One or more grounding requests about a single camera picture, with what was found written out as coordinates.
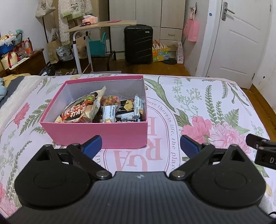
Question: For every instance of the canvas tote bag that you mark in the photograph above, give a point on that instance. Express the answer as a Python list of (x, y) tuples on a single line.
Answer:
[(45, 8)]

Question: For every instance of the red card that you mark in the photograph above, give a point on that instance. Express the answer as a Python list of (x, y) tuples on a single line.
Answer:
[(114, 21)]

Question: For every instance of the cream bag with red ribbon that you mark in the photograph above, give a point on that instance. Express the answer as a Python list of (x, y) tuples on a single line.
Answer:
[(8, 60)]

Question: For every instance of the wooden nightstand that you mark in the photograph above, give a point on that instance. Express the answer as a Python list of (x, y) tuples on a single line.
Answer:
[(30, 64)]

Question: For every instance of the teal shopping bag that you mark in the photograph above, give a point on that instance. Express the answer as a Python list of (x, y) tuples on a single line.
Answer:
[(97, 46)]

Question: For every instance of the checkered bag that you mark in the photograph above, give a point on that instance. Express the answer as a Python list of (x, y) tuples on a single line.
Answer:
[(64, 53)]

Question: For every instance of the grey and yellow blanket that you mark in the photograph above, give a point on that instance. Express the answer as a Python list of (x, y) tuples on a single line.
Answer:
[(15, 83)]

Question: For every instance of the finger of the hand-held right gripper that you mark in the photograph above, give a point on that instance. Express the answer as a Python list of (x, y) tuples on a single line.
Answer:
[(253, 140)]

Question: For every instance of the white wardrobe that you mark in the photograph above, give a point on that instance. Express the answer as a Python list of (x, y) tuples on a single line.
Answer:
[(151, 13)]

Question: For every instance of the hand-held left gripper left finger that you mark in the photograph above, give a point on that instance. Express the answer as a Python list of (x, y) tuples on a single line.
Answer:
[(92, 145)]

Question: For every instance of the pink tissue pack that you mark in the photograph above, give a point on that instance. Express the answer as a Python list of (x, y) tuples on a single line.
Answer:
[(90, 19)]

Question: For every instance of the white plastic bag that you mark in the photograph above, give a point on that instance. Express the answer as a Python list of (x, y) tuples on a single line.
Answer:
[(179, 53)]

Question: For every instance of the brown paper bag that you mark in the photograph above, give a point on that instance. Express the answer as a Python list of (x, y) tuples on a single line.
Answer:
[(52, 51), (80, 48)]

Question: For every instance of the fluffy cream jacket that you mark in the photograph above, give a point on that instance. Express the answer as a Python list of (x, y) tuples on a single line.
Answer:
[(75, 13)]

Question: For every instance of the black suitcase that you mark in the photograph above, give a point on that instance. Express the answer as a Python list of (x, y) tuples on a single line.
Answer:
[(138, 45)]

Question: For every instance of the red gift box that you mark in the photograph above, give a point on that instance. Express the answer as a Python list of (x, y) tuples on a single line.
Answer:
[(20, 48)]

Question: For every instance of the colourful gift bag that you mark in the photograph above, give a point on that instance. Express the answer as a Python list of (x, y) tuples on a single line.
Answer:
[(160, 53)]

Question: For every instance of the rolling wooden side table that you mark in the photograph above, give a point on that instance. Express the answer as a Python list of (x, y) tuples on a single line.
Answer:
[(101, 25)]

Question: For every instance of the clear bag of coated peanuts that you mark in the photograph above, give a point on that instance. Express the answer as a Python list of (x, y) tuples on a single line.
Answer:
[(109, 100)]

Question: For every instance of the white door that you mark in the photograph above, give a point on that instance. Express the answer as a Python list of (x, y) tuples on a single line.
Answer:
[(237, 47)]

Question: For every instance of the large beige noodle packet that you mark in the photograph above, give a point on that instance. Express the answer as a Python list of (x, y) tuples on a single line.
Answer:
[(77, 109)]

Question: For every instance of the wide black cracker packet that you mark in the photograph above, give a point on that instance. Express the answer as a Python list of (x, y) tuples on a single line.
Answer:
[(126, 106)]

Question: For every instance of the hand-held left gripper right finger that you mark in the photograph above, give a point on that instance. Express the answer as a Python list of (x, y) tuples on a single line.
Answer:
[(189, 146)]

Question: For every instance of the black round floor plate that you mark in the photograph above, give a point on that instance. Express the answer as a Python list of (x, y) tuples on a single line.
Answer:
[(170, 62)]

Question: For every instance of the pink cardboard box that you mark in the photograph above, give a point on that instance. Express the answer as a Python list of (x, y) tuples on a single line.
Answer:
[(97, 133)]

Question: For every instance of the pink gift bag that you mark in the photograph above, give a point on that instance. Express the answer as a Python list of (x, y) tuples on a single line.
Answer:
[(192, 31)]

